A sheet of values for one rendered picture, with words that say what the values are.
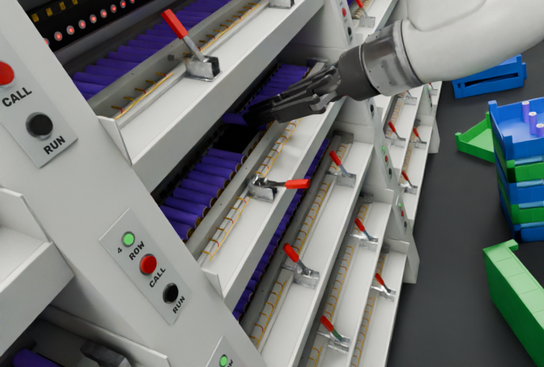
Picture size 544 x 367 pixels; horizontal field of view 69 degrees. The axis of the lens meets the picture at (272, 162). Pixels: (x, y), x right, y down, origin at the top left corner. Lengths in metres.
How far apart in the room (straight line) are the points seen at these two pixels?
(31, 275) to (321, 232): 0.56
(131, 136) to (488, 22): 0.39
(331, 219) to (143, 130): 0.49
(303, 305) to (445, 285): 0.73
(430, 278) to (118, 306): 1.12
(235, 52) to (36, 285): 0.38
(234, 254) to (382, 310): 0.68
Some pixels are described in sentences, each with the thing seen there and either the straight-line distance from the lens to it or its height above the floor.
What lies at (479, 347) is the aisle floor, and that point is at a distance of 1.24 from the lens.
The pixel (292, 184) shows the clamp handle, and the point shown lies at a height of 0.76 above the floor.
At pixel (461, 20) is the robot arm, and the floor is 0.90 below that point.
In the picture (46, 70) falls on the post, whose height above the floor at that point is 1.04.
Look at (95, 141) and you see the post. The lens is 0.37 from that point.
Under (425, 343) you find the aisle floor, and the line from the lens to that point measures 1.26.
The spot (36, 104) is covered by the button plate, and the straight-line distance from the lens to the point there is 0.35.
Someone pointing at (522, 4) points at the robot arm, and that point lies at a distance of 0.51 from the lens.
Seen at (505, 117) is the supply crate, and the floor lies 0.34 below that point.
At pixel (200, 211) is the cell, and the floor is 0.78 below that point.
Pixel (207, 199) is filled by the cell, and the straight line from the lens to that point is 0.58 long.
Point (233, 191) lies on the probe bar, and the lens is 0.58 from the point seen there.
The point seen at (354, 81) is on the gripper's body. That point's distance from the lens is 0.56.
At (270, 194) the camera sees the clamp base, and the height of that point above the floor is 0.75.
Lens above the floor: 1.07
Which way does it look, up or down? 29 degrees down
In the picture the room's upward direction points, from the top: 25 degrees counter-clockwise
